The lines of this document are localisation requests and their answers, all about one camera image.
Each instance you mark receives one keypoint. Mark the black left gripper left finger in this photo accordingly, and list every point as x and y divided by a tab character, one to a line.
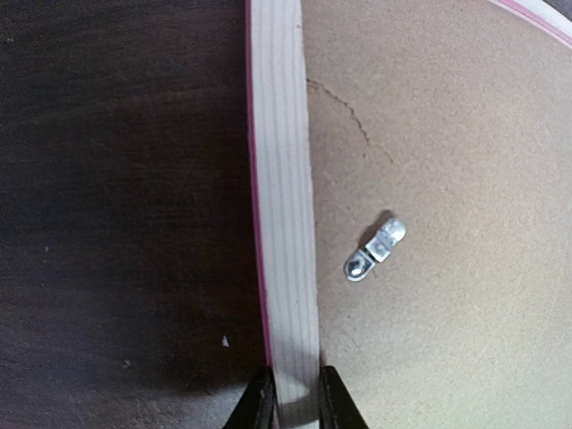
255	409

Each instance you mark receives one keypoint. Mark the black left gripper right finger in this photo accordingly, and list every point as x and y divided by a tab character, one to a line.
336	407

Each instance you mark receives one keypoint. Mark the brown backing board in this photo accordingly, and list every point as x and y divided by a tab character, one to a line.
447	223

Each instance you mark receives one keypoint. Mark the light wood picture frame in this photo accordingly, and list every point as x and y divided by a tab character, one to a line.
281	201

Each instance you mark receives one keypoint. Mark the metal frame clip upper left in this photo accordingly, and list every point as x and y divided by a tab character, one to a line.
375	245

